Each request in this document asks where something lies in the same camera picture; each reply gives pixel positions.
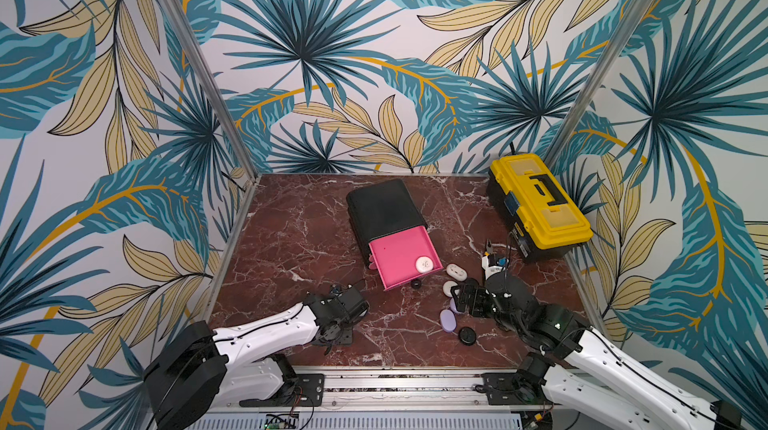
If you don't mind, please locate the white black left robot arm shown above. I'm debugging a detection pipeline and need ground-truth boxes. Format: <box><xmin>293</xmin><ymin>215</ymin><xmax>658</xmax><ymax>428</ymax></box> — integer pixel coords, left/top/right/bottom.
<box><xmin>143</xmin><ymin>285</ymin><xmax>370</xmax><ymax>429</ymax></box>

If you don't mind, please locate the black pink drawer cabinet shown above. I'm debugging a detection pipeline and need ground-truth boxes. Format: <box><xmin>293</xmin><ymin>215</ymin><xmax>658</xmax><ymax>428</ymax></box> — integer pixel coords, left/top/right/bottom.
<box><xmin>346</xmin><ymin>179</ymin><xmax>428</xmax><ymax>269</ymax></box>

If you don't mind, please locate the pink top drawer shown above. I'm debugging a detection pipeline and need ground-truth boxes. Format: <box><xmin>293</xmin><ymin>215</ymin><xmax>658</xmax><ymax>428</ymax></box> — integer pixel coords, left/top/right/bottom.
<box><xmin>368</xmin><ymin>226</ymin><xmax>444</xmax><ymax>290</ymax></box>

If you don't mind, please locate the purple oval earphone case right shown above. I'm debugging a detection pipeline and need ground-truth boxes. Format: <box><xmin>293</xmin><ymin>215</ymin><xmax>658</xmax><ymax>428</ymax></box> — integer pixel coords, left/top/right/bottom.
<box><xmin>439</xmin><ymin>309</ymin><xmax>457</xmax><ymax>333</ymax></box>

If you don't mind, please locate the yellow black toolbox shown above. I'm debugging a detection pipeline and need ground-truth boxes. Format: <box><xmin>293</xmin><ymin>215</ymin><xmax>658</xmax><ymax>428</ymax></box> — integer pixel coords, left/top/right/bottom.
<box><xmin>487</xmin><ymin>154</ymin><xmax>593</xmax><ymax>263</ymax></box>

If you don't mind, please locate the white round earphone case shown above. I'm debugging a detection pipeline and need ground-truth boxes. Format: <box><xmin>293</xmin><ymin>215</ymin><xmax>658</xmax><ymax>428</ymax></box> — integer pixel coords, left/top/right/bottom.
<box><xmin>442</xmin><ymin>281</ymin><xmax>458</xmax><ymax>298</ymax></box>
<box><xmin>415</xmin><ymin>256</ymin><xmax>434</xmax><ymax>274</ymax></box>

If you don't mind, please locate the purple round earphone case right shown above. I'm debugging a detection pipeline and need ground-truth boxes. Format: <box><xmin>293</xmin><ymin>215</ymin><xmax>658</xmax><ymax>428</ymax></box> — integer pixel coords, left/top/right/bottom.
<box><xmin>449</xmin><ymin>298</ymin><xmax>460</xmax><ymax>314</ymax></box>

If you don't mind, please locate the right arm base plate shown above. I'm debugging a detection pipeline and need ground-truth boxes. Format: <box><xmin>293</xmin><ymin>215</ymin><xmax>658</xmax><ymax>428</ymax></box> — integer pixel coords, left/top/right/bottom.
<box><xmin>473</xmin><ymin>372</ymin><xmax>553</xmax><ymax>408</ymax></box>

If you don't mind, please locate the aluminium front rail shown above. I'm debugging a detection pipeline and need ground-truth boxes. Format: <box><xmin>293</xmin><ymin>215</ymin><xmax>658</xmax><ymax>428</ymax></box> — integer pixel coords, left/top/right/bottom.
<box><xmin>210</xmin><ymin>367</ymin><xmax>570</xmax><ymax>412</ymax></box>

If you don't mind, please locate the black round earphone case front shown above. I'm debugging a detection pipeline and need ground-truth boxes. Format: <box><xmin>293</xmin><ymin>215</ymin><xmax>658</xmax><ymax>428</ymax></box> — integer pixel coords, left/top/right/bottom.
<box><xmin>457</xmin><ymin>326</ymin><xmax>477</xmax><ymax>346</ymax></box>

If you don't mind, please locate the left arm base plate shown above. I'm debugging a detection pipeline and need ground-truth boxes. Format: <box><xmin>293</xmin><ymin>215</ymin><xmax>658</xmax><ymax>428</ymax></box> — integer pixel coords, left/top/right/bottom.
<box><xmin>239</xmin><ymin>373</ymin><xmax>326</xmax><ymax>408</ymax></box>

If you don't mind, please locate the white oval earphone case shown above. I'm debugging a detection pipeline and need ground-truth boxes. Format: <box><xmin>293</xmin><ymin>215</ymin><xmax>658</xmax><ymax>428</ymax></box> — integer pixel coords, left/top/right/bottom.
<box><xmin>445</xmin><ymin>263</ymin><xmax>468</xmax><ymax>282</ymax></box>

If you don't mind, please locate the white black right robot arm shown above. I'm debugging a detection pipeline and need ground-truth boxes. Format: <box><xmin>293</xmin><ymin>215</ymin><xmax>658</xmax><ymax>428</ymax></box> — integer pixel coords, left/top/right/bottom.
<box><xmin>451</xmin><ymin>271</ymin><xmax>741</xmax><ymax>429</ymax></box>

